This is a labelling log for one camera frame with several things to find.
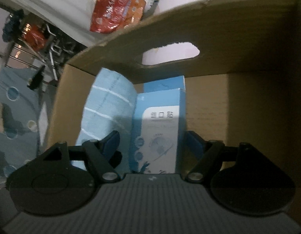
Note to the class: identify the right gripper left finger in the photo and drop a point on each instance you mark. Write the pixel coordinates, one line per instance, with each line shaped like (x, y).
(103, 156)

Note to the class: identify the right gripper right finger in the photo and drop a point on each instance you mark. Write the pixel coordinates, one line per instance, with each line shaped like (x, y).
(208, 154)

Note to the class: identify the blue white medicine box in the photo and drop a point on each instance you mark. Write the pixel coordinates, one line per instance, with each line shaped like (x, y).
(159, 124)

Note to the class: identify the blue checkered towel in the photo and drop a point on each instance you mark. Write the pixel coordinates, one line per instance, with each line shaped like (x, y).
(110, 106)

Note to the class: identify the brown cardboard box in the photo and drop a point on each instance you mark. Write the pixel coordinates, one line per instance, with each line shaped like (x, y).
(241, 60)

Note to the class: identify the red snack bag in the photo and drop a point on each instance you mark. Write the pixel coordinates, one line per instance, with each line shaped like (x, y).
(111, 15)

